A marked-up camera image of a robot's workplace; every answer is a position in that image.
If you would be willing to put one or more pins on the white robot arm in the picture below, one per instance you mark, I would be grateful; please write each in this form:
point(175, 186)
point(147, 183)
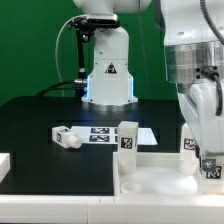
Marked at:
point(194, 59)

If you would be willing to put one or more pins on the white fence rail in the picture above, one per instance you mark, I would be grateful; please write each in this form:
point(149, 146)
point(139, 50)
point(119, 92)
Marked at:
point(129, 209)
point(4, 165)

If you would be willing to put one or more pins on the white square table top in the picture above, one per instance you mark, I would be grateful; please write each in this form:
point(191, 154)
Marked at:
point(155, 174)

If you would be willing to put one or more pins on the white front fence rail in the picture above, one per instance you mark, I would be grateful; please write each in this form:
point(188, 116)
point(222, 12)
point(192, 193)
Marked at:
point(129, 209)

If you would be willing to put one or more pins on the white left fence rail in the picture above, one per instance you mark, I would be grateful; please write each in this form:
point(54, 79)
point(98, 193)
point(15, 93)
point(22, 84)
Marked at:
point(4, 165)

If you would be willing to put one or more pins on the white marker sheet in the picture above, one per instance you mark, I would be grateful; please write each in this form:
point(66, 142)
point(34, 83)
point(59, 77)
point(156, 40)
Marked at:
point(109, 135)

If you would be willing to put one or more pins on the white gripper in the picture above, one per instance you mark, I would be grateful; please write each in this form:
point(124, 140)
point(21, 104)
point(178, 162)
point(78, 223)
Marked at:
point(198, 108)

